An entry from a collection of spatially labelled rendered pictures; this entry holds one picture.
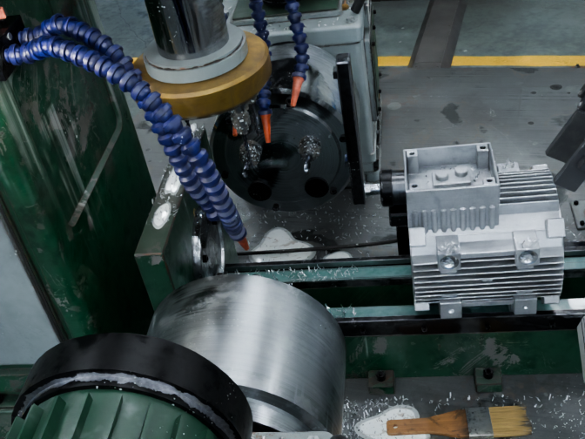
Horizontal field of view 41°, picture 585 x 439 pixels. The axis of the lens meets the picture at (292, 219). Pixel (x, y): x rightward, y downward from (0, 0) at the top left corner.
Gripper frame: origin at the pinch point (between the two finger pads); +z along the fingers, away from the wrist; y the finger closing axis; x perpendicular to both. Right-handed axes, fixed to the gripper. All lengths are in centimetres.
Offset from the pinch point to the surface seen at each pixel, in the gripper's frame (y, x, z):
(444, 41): -265, 55, 103
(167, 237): 6, -42, 30
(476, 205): -0.9, -5.9, 12.7
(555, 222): 0.3, 3.9, 9.9
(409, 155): -9.1, -14.7, 14.2
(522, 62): -244, 85, 89
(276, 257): -28, -20, 57
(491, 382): 4.3, 10.2, 37.4
